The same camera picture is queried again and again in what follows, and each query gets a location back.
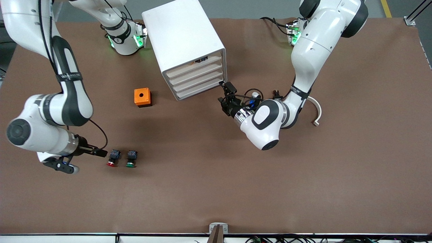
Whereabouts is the red mushroom push button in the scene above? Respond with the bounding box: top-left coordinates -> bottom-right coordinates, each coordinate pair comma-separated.
106,150 -> 122,167

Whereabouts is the green mushroom push button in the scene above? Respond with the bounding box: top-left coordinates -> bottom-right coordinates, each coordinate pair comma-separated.
126,150 -> 138,168

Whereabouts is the orange push button box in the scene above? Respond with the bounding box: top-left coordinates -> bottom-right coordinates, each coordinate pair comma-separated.
134,88 -> 153,108

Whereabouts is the brown pole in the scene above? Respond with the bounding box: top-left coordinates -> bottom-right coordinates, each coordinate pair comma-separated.
207,225 -> 224,243

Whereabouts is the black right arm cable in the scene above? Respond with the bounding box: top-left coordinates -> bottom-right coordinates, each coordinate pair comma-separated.
37,0 -> 108,151

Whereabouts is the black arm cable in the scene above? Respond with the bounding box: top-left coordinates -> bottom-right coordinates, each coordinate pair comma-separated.
244,88 -> 264,102
37,0 -> 108,151

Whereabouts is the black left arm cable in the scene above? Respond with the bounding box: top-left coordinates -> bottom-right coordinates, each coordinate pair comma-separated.
244,88 -> 264,102

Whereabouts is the black base cable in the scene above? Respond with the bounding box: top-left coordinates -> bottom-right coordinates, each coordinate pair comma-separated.
260,17 -> 291,36

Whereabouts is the white curved plastic bracket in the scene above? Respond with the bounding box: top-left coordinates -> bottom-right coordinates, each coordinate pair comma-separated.
305,96 -> 322,127

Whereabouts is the black table edge rail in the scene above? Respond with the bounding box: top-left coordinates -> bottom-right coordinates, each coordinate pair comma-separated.
0,232 -> 432,237

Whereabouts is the grey mount bracket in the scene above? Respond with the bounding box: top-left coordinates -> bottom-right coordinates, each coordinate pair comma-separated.
209,222 -> 228,234

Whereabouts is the aluminium frame profile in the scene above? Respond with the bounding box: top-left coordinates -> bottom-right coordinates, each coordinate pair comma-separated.
404,0 -> 432,26

